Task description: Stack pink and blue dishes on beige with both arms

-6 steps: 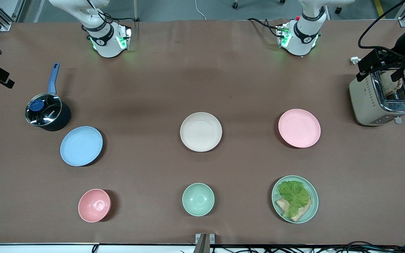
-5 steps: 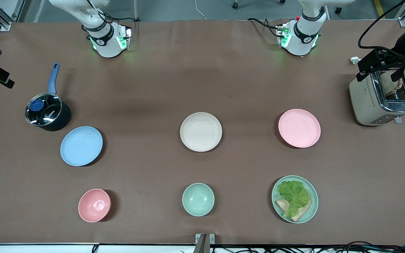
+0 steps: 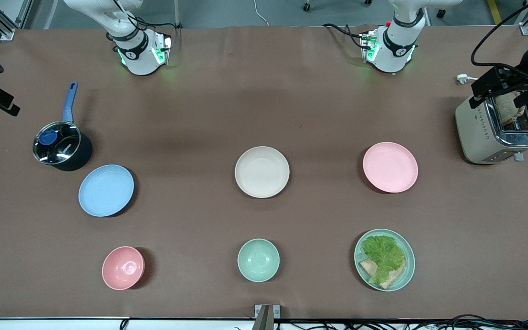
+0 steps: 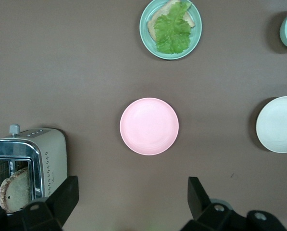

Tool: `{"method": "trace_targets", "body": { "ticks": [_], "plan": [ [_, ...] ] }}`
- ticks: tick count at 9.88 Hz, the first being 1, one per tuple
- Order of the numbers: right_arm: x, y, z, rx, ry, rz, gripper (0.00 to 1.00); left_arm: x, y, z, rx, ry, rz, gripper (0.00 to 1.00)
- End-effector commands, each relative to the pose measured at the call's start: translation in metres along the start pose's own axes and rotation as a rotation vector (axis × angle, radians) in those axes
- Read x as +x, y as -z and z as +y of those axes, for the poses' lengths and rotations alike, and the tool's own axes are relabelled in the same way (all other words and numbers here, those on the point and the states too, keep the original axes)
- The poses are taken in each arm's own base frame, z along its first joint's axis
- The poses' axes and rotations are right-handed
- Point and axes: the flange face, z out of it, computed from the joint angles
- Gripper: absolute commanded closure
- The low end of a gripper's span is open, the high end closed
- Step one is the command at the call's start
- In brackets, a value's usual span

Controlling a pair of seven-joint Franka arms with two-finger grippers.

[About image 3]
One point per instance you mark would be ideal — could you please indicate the green lettuce leaf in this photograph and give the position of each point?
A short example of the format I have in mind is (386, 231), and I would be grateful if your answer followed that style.
(383, 254)

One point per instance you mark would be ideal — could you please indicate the blue plate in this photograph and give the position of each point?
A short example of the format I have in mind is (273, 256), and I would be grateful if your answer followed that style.
(106, 190)

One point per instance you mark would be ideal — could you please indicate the green bowl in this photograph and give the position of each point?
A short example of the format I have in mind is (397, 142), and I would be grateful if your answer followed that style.
(258, 260)

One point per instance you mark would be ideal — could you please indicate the toast slice in toaster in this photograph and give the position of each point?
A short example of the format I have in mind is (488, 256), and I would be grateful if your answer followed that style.
(506, 107)

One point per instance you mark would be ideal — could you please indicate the beige plate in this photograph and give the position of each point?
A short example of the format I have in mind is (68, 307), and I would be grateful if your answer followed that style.
(261, 172)

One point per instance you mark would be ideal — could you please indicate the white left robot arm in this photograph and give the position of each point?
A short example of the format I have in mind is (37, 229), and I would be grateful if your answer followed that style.
(394, 43)

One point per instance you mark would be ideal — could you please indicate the green plate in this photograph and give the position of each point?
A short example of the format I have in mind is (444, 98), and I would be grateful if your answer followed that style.
(406, 275)

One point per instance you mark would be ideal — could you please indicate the pink plate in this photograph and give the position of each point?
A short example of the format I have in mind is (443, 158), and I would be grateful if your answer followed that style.
(390, 167)

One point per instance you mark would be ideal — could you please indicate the brown bread slice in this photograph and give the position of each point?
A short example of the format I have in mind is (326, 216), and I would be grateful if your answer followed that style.
(394, 277)

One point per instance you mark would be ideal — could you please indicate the pink bowl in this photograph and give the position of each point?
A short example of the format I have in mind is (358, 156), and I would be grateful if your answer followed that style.
(123, 268)

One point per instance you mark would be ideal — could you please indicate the beige metal toaster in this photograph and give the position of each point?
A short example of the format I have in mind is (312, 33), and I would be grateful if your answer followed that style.
(484, 133)

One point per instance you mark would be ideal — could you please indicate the metal table bracket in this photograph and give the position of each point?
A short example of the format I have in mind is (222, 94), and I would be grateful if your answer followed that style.
(266, 316)

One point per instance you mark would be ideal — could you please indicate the white power plug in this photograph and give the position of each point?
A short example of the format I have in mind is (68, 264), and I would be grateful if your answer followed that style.
(463, 79)

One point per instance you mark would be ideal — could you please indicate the glass lid with blue knob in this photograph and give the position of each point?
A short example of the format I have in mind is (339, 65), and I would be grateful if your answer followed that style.
(57, 142)

